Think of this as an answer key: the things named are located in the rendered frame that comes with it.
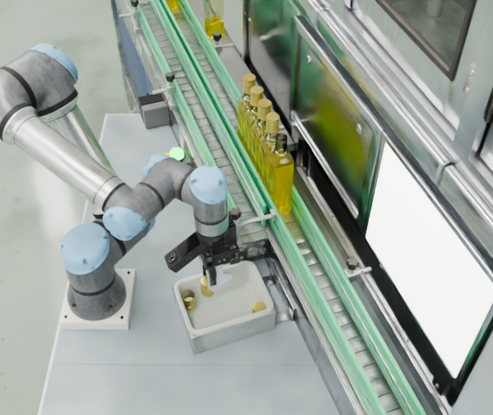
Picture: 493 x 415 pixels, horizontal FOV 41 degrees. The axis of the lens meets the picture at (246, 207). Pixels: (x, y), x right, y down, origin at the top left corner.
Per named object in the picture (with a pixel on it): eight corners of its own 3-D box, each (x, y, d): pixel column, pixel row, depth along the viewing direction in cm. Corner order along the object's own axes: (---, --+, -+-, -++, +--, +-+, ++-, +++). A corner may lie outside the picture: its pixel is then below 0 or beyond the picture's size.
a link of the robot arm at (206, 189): (201, 156, 138) (234, 171, 135) (204, 193, 146) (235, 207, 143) (178, 178, 134) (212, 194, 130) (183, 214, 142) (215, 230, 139)
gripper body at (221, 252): (240, 265, 153) (239, 231, 144) (205, 276, 151) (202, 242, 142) (229, 241, 158) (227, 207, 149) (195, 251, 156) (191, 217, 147)
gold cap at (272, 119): (281, 132, 167) (281, 118, 163) (268, 135, 166) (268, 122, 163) (276, 123, 169) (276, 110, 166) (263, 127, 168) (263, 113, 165)
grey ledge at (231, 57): (293, 165, 206) (295, 138, 198) (267, 172, 204) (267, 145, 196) (202, 11, 266) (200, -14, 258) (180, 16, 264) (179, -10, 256)
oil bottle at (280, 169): (291, 212, 180) (295, 155, 164) (272, 218, 179) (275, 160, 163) (283, 198, 184) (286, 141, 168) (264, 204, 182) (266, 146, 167)
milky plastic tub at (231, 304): (276, 328, 170) (276, 309, 164) (193, 355, 165) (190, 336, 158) (252, 277, 181) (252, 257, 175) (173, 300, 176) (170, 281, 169)
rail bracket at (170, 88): (179, 111, 210) (175, 76, 200) (156, 116, 208) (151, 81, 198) (175, 104, 213) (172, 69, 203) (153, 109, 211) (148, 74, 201)
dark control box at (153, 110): (169, 125, 225) (166, 105, 218) (146, 130, 223) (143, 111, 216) (162, 110, 230) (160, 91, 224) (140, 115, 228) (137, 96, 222)
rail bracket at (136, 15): (143, 34, 239) (139, 2, 229) (123, 39, 237) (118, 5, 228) (141, 29, 242) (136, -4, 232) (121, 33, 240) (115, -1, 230)
